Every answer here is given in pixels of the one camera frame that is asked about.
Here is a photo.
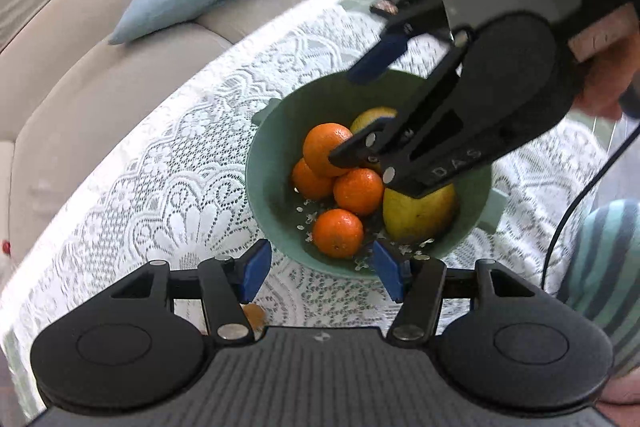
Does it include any green colander bowl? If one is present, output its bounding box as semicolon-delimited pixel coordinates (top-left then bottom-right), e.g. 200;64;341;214
245;70;506;279

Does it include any black notebook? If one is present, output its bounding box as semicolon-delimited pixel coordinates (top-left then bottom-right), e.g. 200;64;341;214
370;0;398;20

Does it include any person's right hand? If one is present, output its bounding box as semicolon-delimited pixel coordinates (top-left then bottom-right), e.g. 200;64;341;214
570;25;639;121

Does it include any beige sofa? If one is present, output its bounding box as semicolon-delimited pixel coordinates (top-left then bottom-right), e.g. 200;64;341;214
0;0;467;268

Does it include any orange mandarin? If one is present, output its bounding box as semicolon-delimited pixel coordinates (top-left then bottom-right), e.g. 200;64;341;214
303;122;352;178
311;208;364;259
291;158;334;200
333;168;385;216

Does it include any white lace tablecloth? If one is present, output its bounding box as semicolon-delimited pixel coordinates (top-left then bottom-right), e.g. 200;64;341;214
1;0;606;421

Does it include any brown kiwi bottom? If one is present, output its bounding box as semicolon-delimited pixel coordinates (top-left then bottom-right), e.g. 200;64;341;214
242;303;266;339

